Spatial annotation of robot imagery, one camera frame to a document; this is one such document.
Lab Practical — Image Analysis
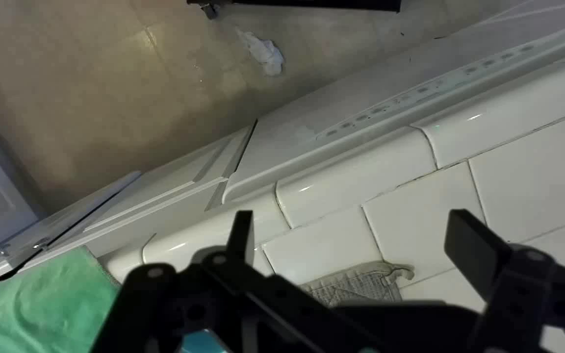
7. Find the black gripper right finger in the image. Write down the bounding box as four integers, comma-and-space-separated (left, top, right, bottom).
443, 207, 565, 353

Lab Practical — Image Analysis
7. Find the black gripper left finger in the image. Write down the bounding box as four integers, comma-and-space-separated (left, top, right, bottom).
92, 207, 269, 353

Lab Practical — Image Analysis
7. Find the green cloth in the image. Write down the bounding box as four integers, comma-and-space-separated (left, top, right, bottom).
0, 245, 122, 353

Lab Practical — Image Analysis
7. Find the grey quilted pot holder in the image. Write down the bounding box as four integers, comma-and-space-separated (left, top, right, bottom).
300, 258, 416, 309

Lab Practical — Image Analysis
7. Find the white dishwasher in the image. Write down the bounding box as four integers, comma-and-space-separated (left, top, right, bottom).
222, 11, 565, 205

